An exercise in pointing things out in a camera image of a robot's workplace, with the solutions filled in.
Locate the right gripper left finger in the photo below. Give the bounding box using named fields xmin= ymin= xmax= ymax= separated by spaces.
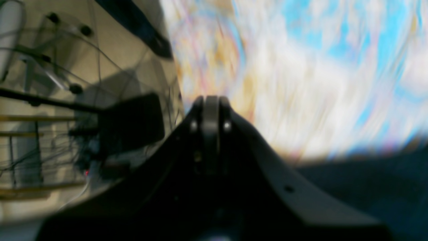
xmin=36 ymin=96 xmax=213 ymax=241

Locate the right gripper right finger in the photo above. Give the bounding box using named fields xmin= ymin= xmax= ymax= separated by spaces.
xmin=213 ymin=96 xmax=392 ymax=241

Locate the black t-shirt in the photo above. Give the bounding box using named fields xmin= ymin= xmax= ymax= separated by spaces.
xmin=295 ymin=136 xmax=428 ymax=241

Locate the patterned colourful tablecloth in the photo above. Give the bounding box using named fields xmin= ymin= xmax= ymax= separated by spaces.
xmin=160 ymin=0 xmax=428 ymax=165

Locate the tripod stand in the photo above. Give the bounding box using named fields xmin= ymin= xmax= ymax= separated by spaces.
xmin=1 ymin=0 xmax=174 ymax=202

